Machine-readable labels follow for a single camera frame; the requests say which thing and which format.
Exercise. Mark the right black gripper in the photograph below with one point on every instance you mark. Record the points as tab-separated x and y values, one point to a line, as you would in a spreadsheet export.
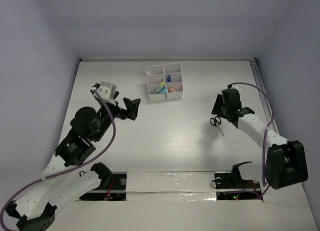
216	109

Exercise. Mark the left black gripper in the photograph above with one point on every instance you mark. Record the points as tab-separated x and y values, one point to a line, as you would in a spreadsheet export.
124	111

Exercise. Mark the black handled scissors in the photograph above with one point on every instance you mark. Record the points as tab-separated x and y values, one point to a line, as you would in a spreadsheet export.
216	122

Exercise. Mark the green clear highlighter marker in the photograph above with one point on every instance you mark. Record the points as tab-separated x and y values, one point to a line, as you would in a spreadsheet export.
158	89

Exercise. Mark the light blue marker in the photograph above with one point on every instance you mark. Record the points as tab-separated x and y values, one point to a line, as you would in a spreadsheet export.
163	91

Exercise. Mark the pink white correction tape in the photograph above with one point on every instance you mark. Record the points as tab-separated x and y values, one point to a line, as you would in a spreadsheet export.
171	90

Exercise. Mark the clear glue bottle blue cap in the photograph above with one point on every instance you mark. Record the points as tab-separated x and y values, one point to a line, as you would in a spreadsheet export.
169	78

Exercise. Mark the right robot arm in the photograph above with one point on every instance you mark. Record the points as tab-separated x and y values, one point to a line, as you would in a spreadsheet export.
284	161

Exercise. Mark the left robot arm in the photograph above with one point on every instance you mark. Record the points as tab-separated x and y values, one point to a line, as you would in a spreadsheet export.
70	173

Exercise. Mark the white organizer tray left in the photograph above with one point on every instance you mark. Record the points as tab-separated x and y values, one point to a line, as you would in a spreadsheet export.
153	80

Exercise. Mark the white organizer tray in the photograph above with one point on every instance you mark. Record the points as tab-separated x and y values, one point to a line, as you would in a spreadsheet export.
175	69
153	80

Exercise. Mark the white organizer tray right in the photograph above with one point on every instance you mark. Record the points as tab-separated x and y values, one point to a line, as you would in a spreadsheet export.
175	69

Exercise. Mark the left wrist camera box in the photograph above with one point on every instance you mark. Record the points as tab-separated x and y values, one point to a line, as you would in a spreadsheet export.
104	92

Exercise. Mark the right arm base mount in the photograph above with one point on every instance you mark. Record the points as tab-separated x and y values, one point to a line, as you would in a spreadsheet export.
227	188

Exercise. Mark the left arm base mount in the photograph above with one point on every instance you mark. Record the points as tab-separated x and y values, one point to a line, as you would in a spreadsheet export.
114	191

